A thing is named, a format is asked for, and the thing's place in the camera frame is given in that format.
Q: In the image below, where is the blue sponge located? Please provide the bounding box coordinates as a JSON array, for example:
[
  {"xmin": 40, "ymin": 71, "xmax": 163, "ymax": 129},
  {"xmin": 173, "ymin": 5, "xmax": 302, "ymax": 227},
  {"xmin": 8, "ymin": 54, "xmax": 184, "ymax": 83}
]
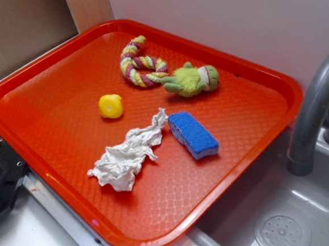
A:
[{"xmin": 168, "ymin": 111, "xmax": 220, "ymax": 160}]

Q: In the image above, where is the red plastic tray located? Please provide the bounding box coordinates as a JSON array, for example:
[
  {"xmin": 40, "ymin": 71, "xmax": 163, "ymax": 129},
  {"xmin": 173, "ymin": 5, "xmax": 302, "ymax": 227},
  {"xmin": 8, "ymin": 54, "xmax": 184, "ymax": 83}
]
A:
[{"xmin": 0, "ymin": 20, "xmax": 303, "ymax": 246}]

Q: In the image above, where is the green plush frog toy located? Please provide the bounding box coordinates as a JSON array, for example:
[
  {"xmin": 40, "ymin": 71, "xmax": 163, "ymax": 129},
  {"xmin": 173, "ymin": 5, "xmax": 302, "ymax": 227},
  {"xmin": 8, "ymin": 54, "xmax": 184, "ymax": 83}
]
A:
[{"xmin": 161, "ymin": 62, "xmax": 219, "ymax": 98}]

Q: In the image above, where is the yellow rubber duck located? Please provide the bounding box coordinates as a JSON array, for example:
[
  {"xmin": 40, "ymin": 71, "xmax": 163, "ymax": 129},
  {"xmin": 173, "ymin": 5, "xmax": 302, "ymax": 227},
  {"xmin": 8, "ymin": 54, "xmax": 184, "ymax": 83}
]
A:
[{"xmin": 98, "ymin": 94, "xmax": 123, "ymax": 119}]

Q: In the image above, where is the crumpled white cloth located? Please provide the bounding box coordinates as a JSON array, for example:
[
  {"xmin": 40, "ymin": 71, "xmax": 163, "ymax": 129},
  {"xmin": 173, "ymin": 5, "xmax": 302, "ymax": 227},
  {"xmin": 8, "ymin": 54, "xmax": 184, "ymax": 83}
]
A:
[{"xmin": 87, "ymin": 109, "xmax": 168, "ymax": 192}]

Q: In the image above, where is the grey toy sink basin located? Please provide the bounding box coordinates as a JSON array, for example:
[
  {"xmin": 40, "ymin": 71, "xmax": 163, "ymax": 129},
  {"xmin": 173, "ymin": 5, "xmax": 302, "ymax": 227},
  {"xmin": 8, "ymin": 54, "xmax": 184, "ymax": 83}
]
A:
[{"xmin": 186, "ymin": 117, "xmax": 329, "ymax": 246}]

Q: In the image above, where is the brown cardboard panel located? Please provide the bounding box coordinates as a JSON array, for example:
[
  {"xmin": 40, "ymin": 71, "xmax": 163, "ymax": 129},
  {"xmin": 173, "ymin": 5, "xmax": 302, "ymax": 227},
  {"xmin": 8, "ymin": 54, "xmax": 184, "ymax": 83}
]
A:
[{"xmin": 0, "ymin": 0, "xmax": 114, "ymax": 80}]

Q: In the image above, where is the grey toy faucet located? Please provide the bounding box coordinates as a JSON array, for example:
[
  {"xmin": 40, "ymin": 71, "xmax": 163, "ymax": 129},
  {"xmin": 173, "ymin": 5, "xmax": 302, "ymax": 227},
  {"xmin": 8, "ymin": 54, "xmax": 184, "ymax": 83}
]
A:
[{"xmin": 287, "ymin": 55, "xmax": 329, "ymax": 176}]

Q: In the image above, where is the multicolour rope toy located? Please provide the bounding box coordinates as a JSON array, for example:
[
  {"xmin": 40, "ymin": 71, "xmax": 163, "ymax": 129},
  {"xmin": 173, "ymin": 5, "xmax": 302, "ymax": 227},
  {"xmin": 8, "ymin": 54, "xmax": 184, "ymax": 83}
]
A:
[{"xmin": 119, "ymin": 35, "xmax": 169, "ymax": 88}]

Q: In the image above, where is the aluminium frame rail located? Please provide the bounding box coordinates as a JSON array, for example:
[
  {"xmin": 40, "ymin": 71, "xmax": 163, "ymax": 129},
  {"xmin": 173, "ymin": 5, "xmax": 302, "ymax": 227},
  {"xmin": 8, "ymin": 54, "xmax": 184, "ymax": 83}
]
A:
[{"xmin": 0, "ymin": 121, "xmax": 141, "ymax": 246}]

